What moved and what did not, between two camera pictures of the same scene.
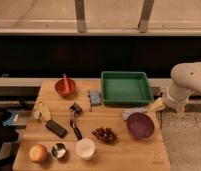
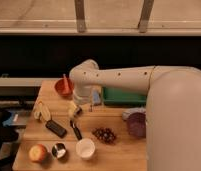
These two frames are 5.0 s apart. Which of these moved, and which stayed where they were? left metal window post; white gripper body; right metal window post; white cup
Moved: white gripper body
Stayed: left metal window post; right metal window post; white cup
